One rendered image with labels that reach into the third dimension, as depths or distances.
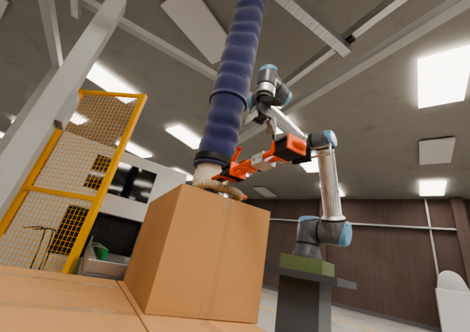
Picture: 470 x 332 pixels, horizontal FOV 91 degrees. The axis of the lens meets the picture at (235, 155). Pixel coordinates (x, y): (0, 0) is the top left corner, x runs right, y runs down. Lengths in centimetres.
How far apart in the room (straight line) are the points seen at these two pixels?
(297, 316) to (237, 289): 75
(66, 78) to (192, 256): 199
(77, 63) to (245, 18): 151
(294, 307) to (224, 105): 123
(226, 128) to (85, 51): 174
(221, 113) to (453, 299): 860
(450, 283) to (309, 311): 786
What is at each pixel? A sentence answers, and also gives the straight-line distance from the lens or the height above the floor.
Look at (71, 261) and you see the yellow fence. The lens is 222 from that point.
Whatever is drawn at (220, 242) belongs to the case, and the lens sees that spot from 89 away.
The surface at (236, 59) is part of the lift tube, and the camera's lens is 157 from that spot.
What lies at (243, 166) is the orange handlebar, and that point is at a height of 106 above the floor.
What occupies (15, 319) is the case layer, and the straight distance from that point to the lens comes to 70.
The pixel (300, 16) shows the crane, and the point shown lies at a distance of 267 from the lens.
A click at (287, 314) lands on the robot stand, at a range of 166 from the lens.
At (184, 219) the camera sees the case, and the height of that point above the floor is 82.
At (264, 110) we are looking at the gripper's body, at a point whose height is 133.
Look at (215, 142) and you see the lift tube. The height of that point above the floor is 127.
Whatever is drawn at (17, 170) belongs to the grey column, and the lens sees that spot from 223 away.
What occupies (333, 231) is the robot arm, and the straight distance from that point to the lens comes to 162.
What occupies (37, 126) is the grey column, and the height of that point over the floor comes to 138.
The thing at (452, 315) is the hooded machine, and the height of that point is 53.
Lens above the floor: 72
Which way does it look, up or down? 25 degrees up
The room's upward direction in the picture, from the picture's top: 11 degrees clockwise
